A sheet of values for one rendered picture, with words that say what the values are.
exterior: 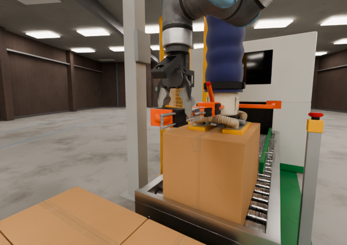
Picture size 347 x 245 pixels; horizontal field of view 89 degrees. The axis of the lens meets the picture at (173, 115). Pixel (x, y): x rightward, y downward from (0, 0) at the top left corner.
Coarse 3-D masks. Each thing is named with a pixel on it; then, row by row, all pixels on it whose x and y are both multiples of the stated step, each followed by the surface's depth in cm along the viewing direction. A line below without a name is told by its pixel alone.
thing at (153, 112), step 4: (156, 108) 53; (160, 108) 52; (164, 108) 52; (168, 108) 52; (172, 108) 52; (176, 108) 52; (180, 108) 52; (152, 112) 51; (156, 112) 50; (160, 112) 50; (164, 112) 49; (168, 112) 48; (152, 116) 51; (172, 116) 48; (152, 120) 52; (172, 120) 49; (152, 124) 52; (156, 124) 51; (164, 124) 50
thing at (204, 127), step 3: (204, 123) 104; (207, 123) 105; (210, 123) 106; (189, 126) 98; (192, 126) 98; (195, 126) 97; (198, 126) 97; (201, 126) 97; (204, 126) 97; (207, 126) 98; (210, 126) 101; (213, 126) 107; (192, 129) 98; (195, 129) 97; (198, 129) 96; (201, 129) 95; (204, 129) 94; (207, 129) 97
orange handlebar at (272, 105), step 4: (240, 104) 103; (244, 104) 102; (248, 104) 101; (252, 104) 100; (256, 104) 99; (260, 104) 98; (272, 104) 98; (200, 108) 77; (220, 108) 91; (264, 108) 97; (268, 108) 96; (272, 108) 95; (192, 112) 60; (156, 116) 49; (168, 116) 48; (156, 120) 49; (164, 120) 48; (168, 120) 48
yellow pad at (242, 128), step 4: (240, 124) 101; (244, 124) 101; (248, 124) 104; (224, 128) 92; (228, 128) 90; (232, 128) 89; (236, 128) 89; (240, 128) 89; (244, 128) 91; (224, 132) 89; (228, 132) 88; (232, 132) 87; (236, 132) 86; (240, 132) 85; (244, 132) 89
